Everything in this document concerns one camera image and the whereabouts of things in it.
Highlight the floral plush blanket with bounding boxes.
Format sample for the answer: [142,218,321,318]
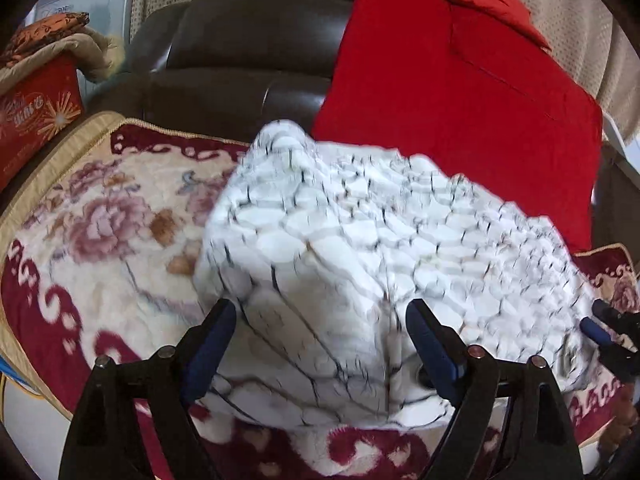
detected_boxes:
[0,112,640,480]

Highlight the beige quilted jacket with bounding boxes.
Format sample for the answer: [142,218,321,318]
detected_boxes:
[0,27,126,96]

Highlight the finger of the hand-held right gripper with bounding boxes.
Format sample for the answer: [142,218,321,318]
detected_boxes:
[580,299,640,383]

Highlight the white black-veined print coat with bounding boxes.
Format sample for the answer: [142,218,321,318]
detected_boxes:
[194,119,598,431]

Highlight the red folded quilt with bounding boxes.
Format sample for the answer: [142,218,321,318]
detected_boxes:
[311,0,603,253]

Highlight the red gift box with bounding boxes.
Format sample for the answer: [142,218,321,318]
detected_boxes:
[0,55,85,191]

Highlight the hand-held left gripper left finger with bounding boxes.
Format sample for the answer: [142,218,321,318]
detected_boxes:
[59,299,238,480]

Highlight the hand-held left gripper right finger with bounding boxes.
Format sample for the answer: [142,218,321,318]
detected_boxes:
[405,299,586,480]

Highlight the orange patterned folded cloth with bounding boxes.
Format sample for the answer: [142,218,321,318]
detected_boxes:
[0,12,91,68]

